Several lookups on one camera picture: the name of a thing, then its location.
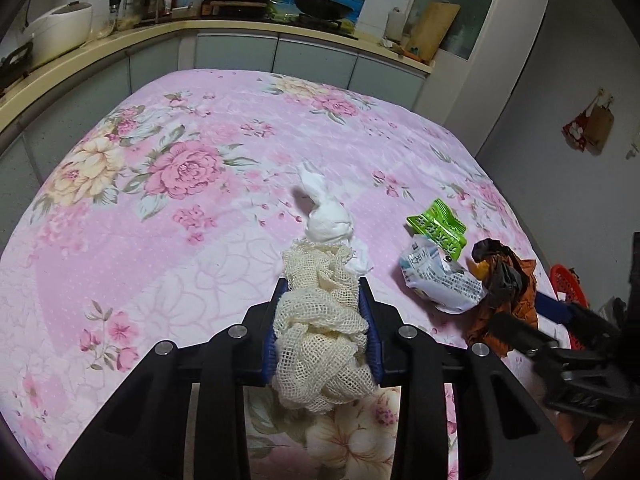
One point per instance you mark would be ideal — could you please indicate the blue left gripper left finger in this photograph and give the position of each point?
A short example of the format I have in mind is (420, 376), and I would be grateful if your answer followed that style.
(269, 338)

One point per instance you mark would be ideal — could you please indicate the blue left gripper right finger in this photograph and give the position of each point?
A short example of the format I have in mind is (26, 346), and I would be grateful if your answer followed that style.
(373, 352)

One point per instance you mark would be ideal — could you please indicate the cream mesh cloth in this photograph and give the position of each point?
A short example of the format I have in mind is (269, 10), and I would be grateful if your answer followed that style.
(321, 337)

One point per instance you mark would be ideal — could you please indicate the brown and black plastic bag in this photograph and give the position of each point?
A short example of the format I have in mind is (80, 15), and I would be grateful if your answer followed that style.
(511, 287)

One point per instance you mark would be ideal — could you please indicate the white knotted plastic bag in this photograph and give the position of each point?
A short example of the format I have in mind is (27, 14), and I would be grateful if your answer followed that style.
(329, 222)

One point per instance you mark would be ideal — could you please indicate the green snack wrapper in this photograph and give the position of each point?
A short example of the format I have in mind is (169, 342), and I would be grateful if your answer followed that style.
(440, 225)

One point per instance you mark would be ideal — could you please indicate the person's right hand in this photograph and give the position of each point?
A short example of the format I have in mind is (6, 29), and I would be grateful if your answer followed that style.
(586, 437)

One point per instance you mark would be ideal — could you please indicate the red plastic mesh basket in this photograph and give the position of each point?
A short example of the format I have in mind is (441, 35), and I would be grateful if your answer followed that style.
(566, 285)

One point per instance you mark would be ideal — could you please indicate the white printed snack packet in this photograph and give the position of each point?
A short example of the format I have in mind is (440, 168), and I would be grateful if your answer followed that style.
(434, 276)

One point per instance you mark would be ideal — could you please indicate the pink floral tablecloth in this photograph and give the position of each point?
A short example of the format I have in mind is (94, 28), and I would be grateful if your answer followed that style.
(168, 218)

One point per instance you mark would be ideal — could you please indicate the hanging red cloth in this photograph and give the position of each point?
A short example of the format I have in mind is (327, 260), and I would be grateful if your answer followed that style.
(573, 132)

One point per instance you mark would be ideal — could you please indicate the hanging brown board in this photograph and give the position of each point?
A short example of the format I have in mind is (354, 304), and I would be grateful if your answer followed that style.
(599, 126)

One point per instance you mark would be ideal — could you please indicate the white plastic bottle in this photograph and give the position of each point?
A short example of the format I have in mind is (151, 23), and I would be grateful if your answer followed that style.
(395, 25)

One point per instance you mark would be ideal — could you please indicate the wooden cutting board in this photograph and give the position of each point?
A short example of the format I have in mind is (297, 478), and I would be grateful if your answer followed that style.
(430, 30)

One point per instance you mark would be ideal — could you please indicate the black wok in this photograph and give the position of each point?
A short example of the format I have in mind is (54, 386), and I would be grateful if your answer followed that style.
(324, 10)

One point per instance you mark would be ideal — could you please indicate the black countertop appliance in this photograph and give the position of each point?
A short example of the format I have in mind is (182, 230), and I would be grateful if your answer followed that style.
(15, 66)

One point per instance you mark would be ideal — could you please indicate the white rice cooker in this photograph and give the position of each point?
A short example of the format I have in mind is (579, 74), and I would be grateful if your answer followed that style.
(59, 31)

